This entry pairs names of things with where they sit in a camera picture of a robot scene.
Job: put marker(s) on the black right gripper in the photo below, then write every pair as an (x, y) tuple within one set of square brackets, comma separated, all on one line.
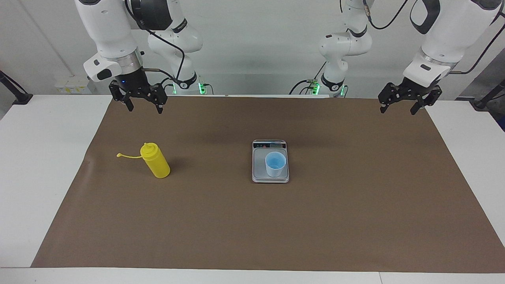
[(134, 85)]

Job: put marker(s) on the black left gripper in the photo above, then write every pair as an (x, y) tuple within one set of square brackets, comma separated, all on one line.
[(411, 89)]

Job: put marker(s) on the yellow squeeze bottle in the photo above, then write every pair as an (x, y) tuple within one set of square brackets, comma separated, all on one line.
[(158, 165)]

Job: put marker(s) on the light blue plastic cup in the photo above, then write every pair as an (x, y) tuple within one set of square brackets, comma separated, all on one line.
[(275, 167)]

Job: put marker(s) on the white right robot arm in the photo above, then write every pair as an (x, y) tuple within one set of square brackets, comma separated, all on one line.
[(106, 27)]

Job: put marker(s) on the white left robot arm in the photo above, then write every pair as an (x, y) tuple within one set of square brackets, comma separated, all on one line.
[(446, 35)]

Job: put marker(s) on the silver digital kitchen scale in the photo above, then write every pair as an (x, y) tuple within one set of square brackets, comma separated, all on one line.
[(258, 173)]

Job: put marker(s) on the black clamp stand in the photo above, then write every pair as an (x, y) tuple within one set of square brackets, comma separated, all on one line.
[(483, 103), (21, 98)]

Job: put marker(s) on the brown table mat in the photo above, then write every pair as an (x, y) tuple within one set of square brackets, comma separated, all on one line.
[(236, 228)]

